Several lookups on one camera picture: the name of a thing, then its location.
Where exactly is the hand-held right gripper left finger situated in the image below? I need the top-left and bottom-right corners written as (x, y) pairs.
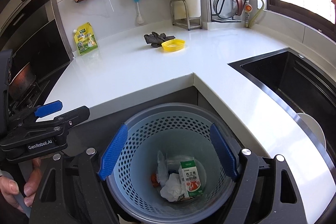
top-left (30, 124), bottom-right (129, 224)

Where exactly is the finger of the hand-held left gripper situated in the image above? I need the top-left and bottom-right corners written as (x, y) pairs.
top-left (51, 105), bottom-right (90, 132)
top-left (9, 100), bottom-right (63, 125)

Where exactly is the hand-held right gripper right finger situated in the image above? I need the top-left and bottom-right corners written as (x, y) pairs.
top-left (209, 124), bottom-right (306, 224)

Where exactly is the clear plastic bag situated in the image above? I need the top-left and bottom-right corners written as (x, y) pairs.
top-left (157, 151), bottom-right (170, 186)

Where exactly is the dark grey cloth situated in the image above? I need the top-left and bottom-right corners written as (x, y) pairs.
top-left (143, 31), bottom-right (176, 48)

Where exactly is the blue white bottle brush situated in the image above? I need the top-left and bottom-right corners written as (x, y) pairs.
top-left (133, 0), bottom-right (144, 24)

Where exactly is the yellow gas hose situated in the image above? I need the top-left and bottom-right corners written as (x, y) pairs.
top-left (249, 0), bottom-right (265, 28)

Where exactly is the green white carton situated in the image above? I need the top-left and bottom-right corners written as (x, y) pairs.
top-left (178, 157), bottom-right (204, 198)

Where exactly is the range hood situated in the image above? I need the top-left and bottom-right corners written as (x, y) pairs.
top-left (0, 0), bottom-right (72, 109)

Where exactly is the gas valve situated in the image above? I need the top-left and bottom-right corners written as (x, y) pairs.
top-left (243, 0), bottom-right (257, 28)

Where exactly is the black frying pan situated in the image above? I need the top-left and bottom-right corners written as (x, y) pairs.
top-left (8, 61), bottom-right (37, 102)

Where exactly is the glass pot lid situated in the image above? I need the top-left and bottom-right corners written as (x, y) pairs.
top-left (213, 0), bottom-right (246, 20)

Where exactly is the white paper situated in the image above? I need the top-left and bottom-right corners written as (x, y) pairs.
top-left (160, 173), bottom-right (185, 202)

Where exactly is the black kitchen sink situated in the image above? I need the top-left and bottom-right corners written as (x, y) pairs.
top-left (228, 48), bottom-right (336, 161)

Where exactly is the metal cutting board stand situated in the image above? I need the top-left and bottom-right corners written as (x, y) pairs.
top-left (169, 0), bottom-right (202, 30)

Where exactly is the yellow plastic lid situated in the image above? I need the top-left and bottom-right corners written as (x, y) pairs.
top-left (161, 39), bottom-right (186, 52)

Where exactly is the perforated blue trash bin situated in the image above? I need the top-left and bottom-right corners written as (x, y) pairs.
top-left (104, 103), bottom-right (242, 224)

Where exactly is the yellow green spout pouch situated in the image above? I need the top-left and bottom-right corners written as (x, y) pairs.
top-left (72, 22), bottom-right (100, 56)

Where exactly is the person's left hand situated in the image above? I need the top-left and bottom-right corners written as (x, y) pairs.
top-left (0, 157), bottom-right (44, 211)

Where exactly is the small orange scrap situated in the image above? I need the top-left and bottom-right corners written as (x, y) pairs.
top-left (150, 173), bottom-right (161, 187)

